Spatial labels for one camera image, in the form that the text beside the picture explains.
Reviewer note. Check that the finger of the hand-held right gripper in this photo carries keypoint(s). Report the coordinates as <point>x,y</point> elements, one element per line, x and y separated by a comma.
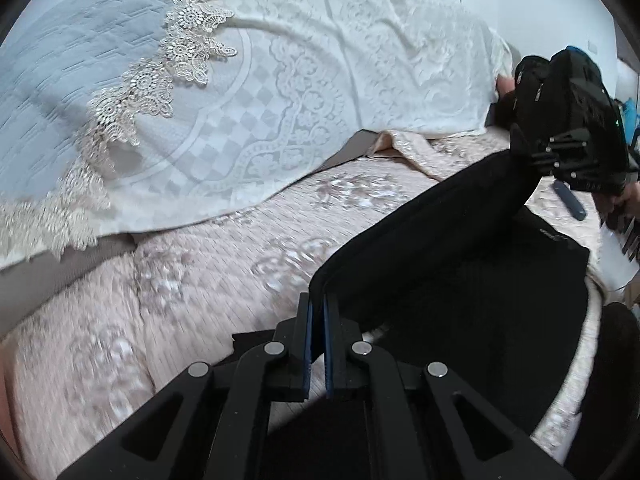
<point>562,145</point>
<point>560,169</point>

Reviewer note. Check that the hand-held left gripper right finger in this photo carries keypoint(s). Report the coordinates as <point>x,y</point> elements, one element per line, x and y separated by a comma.
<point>328,350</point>

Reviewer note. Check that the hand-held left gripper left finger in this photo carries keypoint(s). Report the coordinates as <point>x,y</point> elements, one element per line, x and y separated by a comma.
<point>309,350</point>

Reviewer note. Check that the black pants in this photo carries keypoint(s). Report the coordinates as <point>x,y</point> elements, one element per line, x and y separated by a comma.
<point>450,285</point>

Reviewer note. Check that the dark blue slim object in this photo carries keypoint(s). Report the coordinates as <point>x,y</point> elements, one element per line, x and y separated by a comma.
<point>570,200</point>

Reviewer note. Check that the pink cushion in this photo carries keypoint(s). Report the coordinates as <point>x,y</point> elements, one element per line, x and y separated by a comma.
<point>505,86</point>

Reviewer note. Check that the pink quilted sofa cover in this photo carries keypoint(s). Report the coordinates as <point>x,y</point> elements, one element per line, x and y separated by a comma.
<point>200,285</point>

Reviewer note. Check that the white lace sofa cover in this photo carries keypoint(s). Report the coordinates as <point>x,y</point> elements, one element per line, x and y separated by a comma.
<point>320,85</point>

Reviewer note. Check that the grey-blue cover with lace trim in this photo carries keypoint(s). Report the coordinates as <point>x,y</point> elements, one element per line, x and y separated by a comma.
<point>65,70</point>

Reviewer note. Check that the white wall outlet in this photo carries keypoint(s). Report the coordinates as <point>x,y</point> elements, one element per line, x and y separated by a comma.
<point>593,46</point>

